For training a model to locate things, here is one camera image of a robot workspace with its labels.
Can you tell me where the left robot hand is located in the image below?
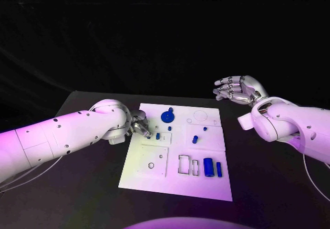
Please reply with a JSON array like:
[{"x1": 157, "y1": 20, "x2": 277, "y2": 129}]
[{"x1": 125, "y1": 109, "x2": 153, "y2": 138}]

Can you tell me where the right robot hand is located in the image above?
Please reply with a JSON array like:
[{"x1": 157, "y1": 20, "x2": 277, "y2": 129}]
[{"x1": 212, "y1": 75, "x2": 269, "y2": 108}]

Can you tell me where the blue gear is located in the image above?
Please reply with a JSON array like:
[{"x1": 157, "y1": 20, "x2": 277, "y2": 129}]
[{"x1": 160, "y1": 111, "x2": 176, "y2": 124}]

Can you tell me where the white task board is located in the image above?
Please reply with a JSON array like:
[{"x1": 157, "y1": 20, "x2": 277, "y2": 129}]
[{"x1": 118, "y1": 103, "x2": 233, "y2": 202}]

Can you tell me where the large blue cylinder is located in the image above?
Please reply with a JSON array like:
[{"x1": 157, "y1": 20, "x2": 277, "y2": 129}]
[{"x1": 203, "y1": 157, "x2": 215, "y2": 178}]

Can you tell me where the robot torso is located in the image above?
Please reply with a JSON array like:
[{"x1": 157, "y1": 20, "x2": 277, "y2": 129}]
[{"x1": 122, "y1": 217, "x2": 255, "y2": 229}]

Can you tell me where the white cable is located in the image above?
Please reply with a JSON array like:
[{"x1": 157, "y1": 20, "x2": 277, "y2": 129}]
[
  {"x1": 303, "y1": 153, "x2": 330, "y2": 202},
  {"x1": 0, "y1": 155, "x2": 63, "y2": 194},
  {"x1": 0, "y1": 162, "x2": 45, "y2": 188}
]

